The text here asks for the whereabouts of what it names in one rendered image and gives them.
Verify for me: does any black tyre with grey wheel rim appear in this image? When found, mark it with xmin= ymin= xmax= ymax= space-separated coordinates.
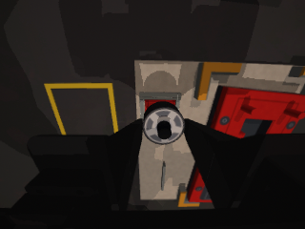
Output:
xmin=143 ymin=101 xmax=185 ymax=145

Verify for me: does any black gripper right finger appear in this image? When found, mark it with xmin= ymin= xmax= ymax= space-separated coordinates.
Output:
xmin=184 ymin=118 xmax=305 ymax=209

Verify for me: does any yellow tape outline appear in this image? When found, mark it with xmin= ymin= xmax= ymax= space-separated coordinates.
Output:
xmin=44 ymin=83 xmax=118 ymax=135

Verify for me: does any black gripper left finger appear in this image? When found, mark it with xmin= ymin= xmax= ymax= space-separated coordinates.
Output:
xmin=27 ymin=118 xmax=143 ymax=211

